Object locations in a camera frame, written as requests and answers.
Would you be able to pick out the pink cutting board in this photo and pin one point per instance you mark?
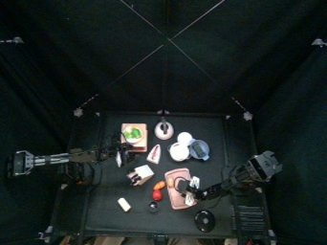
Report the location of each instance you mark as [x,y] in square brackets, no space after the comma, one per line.
[178,199]

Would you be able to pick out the red toy pepper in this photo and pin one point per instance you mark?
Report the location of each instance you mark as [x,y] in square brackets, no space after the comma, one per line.
[156,195]

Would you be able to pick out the wooden tray board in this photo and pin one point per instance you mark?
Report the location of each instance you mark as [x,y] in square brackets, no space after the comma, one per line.
[140,146]

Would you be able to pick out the silver frame clamp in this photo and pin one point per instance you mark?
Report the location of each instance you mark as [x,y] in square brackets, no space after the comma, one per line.
[317,42]
[16,40]

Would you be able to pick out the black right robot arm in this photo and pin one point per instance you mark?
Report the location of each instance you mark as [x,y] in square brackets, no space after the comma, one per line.
[251,170]

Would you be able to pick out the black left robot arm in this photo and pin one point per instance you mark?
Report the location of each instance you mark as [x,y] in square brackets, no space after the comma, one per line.
[50,159]

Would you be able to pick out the small black round cup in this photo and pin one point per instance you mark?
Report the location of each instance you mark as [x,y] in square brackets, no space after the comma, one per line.
[152,206]

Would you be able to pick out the red white cake slice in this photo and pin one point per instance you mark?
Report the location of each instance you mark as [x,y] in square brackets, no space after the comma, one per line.
[153,154]

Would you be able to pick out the brown cardboard box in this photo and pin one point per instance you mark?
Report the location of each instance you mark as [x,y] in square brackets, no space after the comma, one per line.
[105,240]

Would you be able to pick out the orange toy starfruit piece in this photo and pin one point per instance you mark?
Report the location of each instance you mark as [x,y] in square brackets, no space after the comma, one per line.
[158,185]

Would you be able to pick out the blue grey bowl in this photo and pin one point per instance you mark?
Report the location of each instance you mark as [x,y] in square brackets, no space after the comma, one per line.
[198,149]

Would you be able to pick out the green toy lettuce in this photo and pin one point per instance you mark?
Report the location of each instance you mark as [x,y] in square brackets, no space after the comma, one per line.
[132,132]

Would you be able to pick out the black round lid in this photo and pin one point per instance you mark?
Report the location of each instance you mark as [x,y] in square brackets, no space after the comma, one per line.
[204,220]

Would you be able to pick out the white text label sticker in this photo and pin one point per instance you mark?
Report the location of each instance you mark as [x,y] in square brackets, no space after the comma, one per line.
[249,217]

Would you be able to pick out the white toy pot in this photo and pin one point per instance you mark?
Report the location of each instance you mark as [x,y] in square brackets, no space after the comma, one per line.
[178,152]

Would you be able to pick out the black white small object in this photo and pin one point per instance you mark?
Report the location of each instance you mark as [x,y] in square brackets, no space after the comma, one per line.
[141,173]

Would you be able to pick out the silver frame corner bracket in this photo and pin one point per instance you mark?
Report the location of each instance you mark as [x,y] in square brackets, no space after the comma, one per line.
[246,115]
[77,112]

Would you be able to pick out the white rectangular block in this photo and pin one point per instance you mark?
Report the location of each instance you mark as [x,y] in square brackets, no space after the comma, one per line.
[124,204]

